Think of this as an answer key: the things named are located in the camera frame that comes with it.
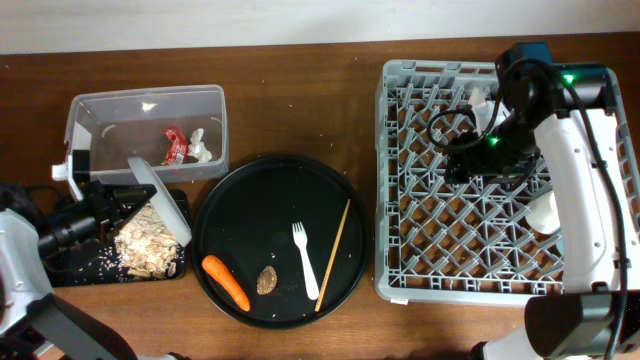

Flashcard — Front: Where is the grey plate with rice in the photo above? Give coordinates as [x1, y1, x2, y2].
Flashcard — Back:
[128, 157, 192, 247]

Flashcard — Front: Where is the red snack wrapper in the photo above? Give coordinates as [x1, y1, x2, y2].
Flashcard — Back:
[162, 126, 188, 166]

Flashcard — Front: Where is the white paper cup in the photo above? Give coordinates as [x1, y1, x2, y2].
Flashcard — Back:
[525, 191, 560, 235]

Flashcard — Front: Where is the orange carrot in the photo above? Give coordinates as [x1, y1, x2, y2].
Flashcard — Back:
[201, 255, 251, 312]

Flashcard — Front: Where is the white plastic fork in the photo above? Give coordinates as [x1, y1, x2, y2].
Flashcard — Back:
[292, 222, 319, 300]

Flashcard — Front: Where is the wooden chopstick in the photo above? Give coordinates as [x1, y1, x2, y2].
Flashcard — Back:
[314, 199, 351, 313]

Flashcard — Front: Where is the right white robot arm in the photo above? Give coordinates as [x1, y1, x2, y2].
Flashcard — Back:
[444, 42, 639, 359]

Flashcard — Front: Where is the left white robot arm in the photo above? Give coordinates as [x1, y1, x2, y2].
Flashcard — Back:
[1, 181, 157, 359]

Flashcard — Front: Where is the grey dishwasher rack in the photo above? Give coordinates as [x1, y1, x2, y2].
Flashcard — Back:
[374, 58, 640, 307]

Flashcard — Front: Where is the rice and shell pile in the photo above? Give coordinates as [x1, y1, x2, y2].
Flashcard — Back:
[114, 205, 179, 280]

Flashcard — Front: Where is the black rectangular tray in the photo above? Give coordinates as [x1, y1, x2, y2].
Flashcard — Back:
[44, 189, 190, 287]

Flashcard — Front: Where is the clear plastic bin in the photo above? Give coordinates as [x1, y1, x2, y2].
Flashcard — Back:
[52, 85, 229, 184]

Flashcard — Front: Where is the crumpled white tissue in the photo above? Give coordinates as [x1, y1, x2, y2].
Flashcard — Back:
[188, 128, 213, 163]

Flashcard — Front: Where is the round black tray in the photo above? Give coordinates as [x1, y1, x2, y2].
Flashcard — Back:
[191, 156, 372, 329]

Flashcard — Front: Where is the brown walnut shell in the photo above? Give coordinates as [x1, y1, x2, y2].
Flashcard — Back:
[256, 266, 278, 295]

